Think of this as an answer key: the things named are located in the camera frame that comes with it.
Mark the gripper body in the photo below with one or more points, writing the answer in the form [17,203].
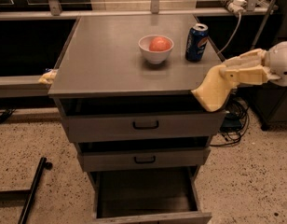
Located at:
[280,62]

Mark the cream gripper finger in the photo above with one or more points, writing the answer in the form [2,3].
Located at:
[249,59]
[232,77]

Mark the yellow sponge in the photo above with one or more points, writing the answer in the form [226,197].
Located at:
[214,89]

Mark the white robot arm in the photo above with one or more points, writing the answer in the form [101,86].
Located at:
[277,61]

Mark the middle grey drawer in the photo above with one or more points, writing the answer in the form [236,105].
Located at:
[123,160]

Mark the grey drawer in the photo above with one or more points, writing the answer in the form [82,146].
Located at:
[83,129]
[148,196]
[123,160]

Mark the grey drawer cabinet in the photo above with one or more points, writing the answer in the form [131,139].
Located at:
[103,72]

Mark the bottom grey drawer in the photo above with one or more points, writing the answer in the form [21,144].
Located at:
[148,196]

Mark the top grey drawer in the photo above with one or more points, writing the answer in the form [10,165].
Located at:
[83,129]

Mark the white power strip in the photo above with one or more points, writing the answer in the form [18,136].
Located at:
[234,6]

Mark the blue pepsi can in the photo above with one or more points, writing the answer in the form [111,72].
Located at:
[196,42]

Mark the orange fruit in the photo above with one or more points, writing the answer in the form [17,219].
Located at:
[159,43]

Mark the white ceramic bowl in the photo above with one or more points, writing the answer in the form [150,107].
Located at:
[153,56]

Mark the black middle drawer handle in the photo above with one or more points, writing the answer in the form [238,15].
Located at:
[144,160]

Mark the black drawer handle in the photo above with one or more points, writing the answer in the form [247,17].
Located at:
[144,160]
[145,124]

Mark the black top drawer handle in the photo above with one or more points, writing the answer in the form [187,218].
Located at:
[145,124]

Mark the yellow cloth on rail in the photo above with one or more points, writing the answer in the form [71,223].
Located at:
[48,77]

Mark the black metal floor frame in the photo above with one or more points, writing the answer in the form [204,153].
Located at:
[26,196]

